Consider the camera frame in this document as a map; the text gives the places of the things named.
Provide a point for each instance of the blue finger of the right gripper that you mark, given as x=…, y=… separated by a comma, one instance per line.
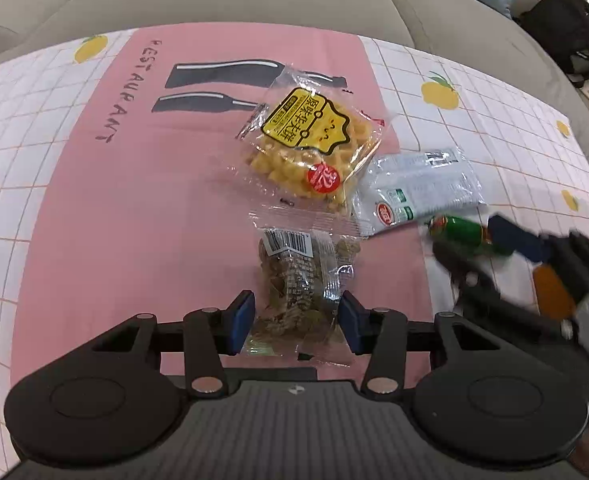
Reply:
x=509, y=238

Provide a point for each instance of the green sausage stick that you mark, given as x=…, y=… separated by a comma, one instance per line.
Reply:
x=467, y=235

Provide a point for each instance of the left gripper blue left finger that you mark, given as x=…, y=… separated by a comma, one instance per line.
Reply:
x=238, y=320

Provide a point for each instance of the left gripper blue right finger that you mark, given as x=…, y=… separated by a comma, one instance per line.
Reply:
x=356, y=324

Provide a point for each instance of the yellow waffle snack packet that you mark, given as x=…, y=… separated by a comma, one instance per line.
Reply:
x=309, y=143

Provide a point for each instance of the orange cardboard box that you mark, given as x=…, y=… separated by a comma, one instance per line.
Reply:
x=562, y=281

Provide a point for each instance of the brown seaweed snack packet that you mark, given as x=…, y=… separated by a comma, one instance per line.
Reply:
x=307, y=259

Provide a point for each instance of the black backpack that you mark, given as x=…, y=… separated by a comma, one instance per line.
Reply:
x=561, y=28

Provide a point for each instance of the pink white checkered tablecloth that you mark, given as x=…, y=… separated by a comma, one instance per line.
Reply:
x=109, y=207

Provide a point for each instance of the white clear snack packet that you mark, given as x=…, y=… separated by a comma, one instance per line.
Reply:
x=403, y=188

